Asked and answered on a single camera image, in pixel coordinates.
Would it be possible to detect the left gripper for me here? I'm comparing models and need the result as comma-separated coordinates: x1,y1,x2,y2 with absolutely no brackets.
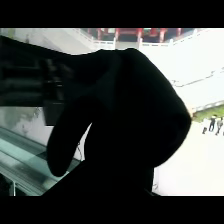
41,57,68,127

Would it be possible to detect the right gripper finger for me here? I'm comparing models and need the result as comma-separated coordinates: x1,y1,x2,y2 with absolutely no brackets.
42,160,98,197

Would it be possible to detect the black garment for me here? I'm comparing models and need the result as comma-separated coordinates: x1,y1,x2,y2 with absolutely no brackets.
42,47,194,197

